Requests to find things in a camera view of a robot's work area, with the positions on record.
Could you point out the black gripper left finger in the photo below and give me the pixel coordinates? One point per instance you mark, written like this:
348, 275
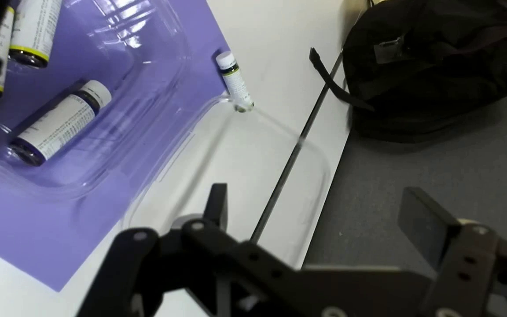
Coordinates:
207, 270

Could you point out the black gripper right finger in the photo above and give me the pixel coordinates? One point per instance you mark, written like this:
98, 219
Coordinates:
471, 257

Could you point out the grey desk partition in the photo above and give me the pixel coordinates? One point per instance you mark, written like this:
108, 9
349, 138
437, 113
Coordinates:
441, 169

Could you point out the black table seam strip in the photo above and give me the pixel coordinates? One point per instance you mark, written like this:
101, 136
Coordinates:
293, 152

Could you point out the purple mat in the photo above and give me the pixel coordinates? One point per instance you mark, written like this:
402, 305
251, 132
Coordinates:
43, 234

